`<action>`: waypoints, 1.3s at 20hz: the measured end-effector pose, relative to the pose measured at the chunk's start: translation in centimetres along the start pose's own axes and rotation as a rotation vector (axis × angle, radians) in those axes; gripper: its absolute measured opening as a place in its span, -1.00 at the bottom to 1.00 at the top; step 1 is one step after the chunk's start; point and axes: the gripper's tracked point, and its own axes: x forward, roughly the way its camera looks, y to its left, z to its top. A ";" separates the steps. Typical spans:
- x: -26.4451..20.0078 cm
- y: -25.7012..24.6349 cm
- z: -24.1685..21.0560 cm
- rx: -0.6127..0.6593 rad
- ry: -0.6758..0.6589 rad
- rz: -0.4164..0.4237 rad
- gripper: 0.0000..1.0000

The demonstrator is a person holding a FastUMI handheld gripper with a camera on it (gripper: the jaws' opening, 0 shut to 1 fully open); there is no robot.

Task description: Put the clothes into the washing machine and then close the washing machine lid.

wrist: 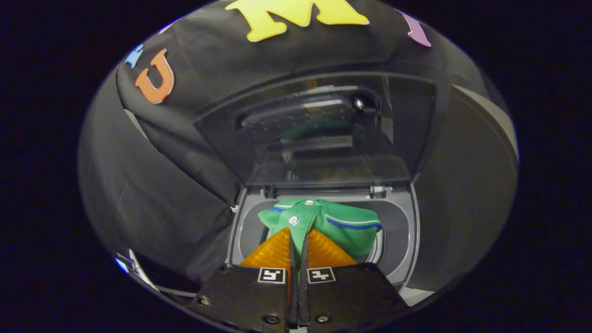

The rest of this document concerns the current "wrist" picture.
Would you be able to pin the black backdrop cloth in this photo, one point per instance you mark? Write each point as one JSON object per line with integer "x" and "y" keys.
{"x": 185, "y": 152}

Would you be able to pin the beige cabinet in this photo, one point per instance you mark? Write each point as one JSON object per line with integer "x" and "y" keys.
{"x": 462, "y": 194}

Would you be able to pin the green polo shirt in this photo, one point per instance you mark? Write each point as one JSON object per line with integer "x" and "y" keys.
{"x": 342, "y": 226}

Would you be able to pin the white and blue object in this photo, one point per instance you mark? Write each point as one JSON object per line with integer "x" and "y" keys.
{"x": 121, "y": 264}

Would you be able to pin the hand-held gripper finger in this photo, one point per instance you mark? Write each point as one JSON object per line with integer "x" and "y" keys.
{"x": 304, "y": 296}
{"x": 293, "y": 296}

